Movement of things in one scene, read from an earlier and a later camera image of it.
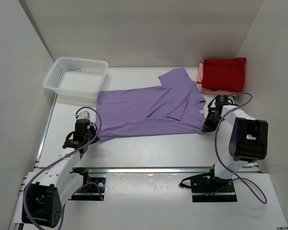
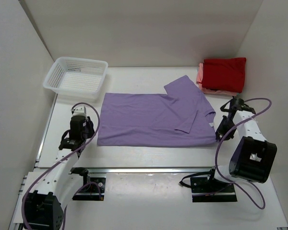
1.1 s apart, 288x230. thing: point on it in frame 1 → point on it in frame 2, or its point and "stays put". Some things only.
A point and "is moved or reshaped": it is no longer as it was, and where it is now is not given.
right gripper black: [210, 121] → [225, 128]
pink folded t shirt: [199, 79] stays put
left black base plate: [93, 189] stays put
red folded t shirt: [224, 74] stays put
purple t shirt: [176, 106] is moved or reshaped
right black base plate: [204, 185] stays put
